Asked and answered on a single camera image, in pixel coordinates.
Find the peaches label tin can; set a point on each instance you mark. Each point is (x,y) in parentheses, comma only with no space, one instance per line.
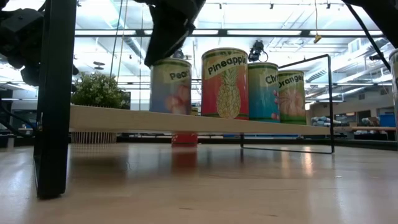
(171,90)

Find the pineapple label tin can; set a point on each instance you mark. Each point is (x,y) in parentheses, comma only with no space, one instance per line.
(224,90)

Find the teal cherries label can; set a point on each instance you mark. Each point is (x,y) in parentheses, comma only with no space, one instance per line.
(262,93)

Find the oranges label tin can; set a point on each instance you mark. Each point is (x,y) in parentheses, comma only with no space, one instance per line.
(292,99)

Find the pale label tin can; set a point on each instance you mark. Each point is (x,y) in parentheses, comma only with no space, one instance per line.
(395,93)

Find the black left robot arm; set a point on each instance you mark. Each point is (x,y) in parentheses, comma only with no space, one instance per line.
(18,40)

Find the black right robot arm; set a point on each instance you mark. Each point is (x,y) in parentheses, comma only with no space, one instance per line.
(382,12)

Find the wooden shelf black legs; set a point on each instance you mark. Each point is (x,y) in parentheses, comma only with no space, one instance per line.
(140,119)

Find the black overhead crossbar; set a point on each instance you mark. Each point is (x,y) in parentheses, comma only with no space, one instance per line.
(140,32)

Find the black round ceiling lamp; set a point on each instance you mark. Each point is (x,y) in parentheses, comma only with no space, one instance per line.
(99,63)

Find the red label tin can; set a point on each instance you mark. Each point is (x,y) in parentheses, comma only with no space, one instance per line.
(184,140)

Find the potted green plant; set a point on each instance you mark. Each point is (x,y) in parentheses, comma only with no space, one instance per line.
(96,90)

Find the blue grey rolled bundles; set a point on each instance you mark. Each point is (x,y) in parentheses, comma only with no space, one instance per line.
(320,121)

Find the blue storage bin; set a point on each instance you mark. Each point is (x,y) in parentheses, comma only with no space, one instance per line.
(387,120)

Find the black hanging camera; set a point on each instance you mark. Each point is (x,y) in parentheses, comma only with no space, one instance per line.
(256,51)

